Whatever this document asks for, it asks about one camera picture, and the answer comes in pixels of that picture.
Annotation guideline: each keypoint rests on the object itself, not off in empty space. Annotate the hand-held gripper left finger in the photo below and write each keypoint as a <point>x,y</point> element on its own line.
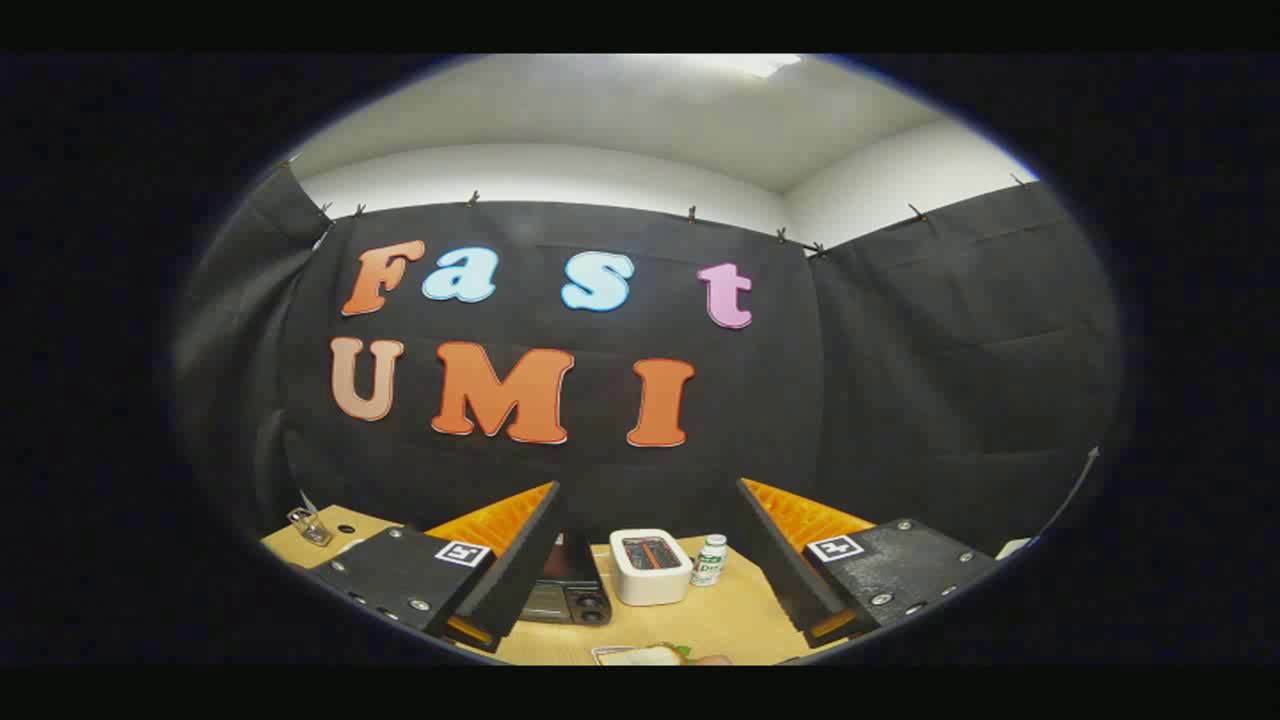
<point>520,560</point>

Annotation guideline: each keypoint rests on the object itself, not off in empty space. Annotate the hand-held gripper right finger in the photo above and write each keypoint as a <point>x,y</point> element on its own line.
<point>785,560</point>

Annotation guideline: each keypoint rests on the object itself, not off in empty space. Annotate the black toaster oven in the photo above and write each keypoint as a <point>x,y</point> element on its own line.
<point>570,592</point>

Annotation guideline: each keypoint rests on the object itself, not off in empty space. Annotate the bread and lettuce sandwich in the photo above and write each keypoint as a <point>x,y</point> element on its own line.
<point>645,657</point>

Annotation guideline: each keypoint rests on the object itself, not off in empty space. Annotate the white pop-up toaster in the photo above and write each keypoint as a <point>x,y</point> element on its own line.
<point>650,580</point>

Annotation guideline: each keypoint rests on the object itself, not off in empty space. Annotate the white plastic drink bottle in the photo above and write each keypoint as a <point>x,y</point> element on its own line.
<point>709,565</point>

